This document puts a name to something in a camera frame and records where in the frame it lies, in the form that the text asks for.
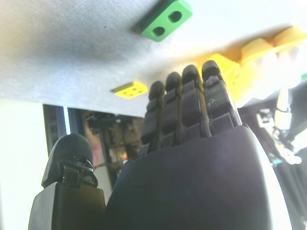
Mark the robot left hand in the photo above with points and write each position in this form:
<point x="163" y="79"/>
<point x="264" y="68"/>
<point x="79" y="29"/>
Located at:
<point x="192" y="179"/>

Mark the yellow egg carton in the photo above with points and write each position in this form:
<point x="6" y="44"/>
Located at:
<point x="254" y="48"/>

